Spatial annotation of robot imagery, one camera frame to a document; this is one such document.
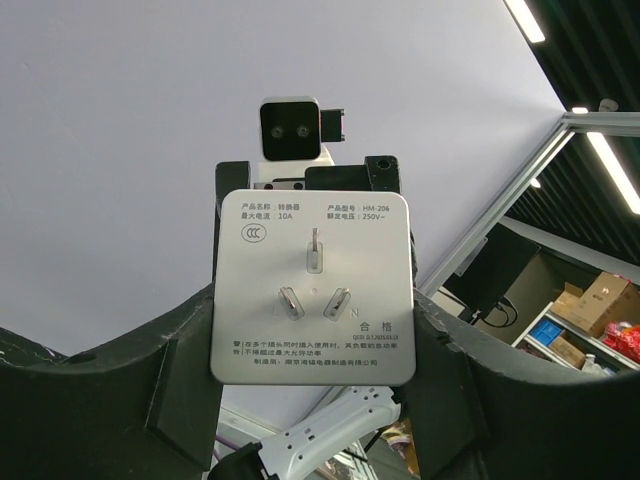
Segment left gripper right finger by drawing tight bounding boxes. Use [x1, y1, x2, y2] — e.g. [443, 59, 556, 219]
[403, 293, 639, 479]

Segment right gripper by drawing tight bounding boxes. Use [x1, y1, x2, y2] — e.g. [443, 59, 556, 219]
[215, 155, 400, 200]

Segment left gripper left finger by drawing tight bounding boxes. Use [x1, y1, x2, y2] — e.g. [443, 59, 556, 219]
[1, 287, 222, 479]

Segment white cube adapter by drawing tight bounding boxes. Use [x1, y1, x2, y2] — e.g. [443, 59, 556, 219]
[210, 190, 416, 386]

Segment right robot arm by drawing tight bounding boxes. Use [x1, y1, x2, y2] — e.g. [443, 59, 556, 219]
[208, 154, 406, 479]

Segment black monitor screen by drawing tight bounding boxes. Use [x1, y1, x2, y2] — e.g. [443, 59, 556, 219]
[444, 224, 540, 324]

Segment storage shelf with boxes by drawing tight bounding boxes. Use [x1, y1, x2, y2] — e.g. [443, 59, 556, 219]
[512, 272, 639, 376]

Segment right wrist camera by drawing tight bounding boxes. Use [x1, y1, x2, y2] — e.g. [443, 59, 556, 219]
[253, 96, 345, 190]

